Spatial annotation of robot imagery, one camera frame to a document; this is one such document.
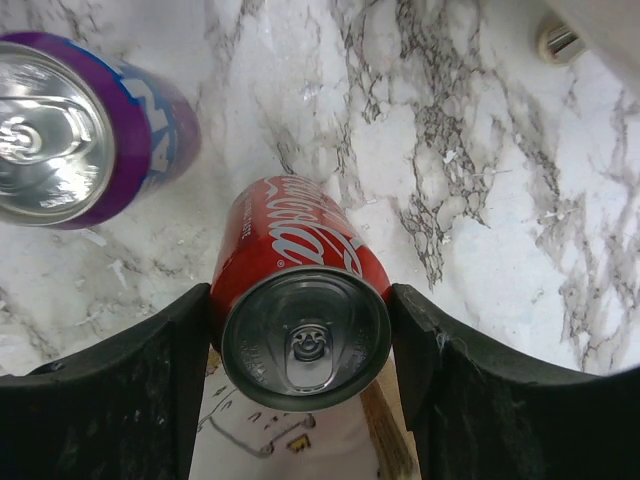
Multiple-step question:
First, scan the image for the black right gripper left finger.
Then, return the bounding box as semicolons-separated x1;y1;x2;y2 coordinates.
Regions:
1;283;209;479

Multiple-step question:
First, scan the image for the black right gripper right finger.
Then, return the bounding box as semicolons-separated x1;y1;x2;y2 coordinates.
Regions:
390;284;639;479

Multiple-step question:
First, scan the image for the red cola can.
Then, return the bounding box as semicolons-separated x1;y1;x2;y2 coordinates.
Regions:
210;175;392;412

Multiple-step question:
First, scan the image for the purple fanta can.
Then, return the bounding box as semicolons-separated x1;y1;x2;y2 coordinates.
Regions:
1;31;201;230

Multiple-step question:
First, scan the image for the cream cylindrical drum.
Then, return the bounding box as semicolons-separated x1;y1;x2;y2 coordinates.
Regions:
536;1;639;95

